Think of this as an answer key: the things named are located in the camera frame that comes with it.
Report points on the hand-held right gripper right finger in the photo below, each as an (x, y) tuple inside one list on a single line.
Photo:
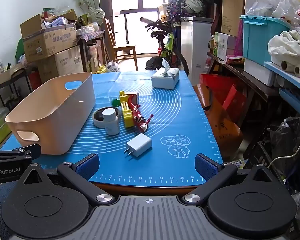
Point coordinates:
[(205, 167)]

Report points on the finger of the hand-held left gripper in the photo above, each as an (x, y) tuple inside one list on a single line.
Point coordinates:
[(36, 151)]

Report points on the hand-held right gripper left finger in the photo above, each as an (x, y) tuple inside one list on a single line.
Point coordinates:
[(88, 166)]

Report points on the beige plastic basket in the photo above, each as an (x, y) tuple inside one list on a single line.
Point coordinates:
[(52, 120)]

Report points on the white pill bottle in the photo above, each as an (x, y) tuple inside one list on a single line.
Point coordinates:
[(111, 125)]

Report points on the white plug charger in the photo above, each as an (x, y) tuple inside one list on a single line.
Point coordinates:
[(140, 145)]

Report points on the yellow plastic clamp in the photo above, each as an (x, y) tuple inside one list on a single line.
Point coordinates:
[(127, 117)]

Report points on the orange paper bag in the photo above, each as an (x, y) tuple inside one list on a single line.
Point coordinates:
[(222, 127)]

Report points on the white tape roll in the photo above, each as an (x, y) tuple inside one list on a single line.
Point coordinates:
[(97, 120)]

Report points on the black metal rack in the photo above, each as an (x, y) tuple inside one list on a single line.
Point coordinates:
[(13, 90)]

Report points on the blue silicone mat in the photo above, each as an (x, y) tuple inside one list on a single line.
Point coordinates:
[(165, 120)]

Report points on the cardboard box with bottles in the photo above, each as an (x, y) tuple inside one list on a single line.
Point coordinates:
[(7, 73)]

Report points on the green round cap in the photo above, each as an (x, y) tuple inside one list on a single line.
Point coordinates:
[(115, 102)]

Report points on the red paper bag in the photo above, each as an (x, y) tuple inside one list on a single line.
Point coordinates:
[(222, 92)]

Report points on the white tissue box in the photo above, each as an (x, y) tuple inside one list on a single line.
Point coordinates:
[(165, 81)]

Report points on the dark wooden side table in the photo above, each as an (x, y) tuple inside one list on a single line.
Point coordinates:
[(252, 85)]

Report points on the yellow plastic jug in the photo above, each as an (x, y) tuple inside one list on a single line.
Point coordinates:
[(101, 69)]

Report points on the grey plastic bag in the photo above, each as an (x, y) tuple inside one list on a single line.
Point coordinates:
[(113, 66)]

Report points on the white foam box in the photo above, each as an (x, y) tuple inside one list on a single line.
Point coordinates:
[(257, 71)]

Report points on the open cardboard box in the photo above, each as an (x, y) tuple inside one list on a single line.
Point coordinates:
[(47, 42)]

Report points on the light blue shelf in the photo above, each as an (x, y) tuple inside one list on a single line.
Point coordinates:
[(292, 97)]

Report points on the green and white carton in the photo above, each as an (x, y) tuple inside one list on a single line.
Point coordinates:
[(222, 46)]

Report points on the wooden chair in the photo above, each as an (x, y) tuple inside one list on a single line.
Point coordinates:
[(125, 48)]

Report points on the cluttered wooden table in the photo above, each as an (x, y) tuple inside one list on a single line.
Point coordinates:
[(90, 37)]

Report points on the green and black bicycle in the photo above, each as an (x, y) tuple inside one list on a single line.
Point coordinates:
[(166, 42)]

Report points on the teal storage bin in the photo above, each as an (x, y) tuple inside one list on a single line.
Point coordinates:
[(257, 40)]

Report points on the white cloth bag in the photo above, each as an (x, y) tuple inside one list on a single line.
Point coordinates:
[(287, 47)]

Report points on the narrow brown cardboard box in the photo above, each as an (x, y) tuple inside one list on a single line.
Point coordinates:
[(233, 10)]

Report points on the pile of white plastic bags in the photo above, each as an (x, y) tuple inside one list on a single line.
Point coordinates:
[(272, 0)]

